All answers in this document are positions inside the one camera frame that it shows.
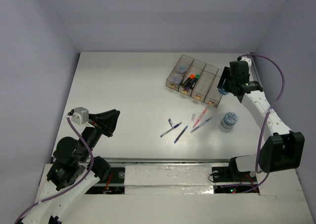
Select green cap highlighter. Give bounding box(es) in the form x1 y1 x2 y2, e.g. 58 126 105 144
189 74 200 89

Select orange cap highlighter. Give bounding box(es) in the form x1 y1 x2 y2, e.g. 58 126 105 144
182 74 195 88

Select purple cap highlighter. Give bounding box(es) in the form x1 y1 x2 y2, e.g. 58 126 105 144
183 77 195 91

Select blue white tub front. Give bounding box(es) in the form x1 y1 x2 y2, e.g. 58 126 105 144
221 112 238 129

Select clear jar blue clips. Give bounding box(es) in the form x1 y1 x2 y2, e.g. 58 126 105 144
177 64 189 74

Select clear pen cap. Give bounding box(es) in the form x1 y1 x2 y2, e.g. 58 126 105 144
191 113 196 122

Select clear jar purple clips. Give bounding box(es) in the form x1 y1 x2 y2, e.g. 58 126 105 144
172 74 184 84

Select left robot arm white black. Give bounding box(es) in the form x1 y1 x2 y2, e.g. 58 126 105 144
15 107 120 224

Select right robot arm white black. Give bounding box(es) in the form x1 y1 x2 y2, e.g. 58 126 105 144
217 57 305 181

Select clear four-compartment organizer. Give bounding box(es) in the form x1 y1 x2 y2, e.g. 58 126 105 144
165 54 222 108

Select clear blue pen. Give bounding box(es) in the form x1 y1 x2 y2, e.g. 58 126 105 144
190 117 212 134

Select red pen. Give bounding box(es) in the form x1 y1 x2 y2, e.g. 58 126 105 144
193 107 208 129

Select white foam board front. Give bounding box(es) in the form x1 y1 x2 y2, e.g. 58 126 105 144
32 162 314 224

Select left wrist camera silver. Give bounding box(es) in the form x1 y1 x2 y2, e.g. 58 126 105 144
67 107 89 126

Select aluminium rail right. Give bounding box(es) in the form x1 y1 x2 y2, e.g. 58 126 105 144
247 52 286 158

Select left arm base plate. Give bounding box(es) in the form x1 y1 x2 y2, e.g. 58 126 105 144
99 167 125 186

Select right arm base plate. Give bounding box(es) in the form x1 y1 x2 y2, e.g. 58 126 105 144
211 167 251 183

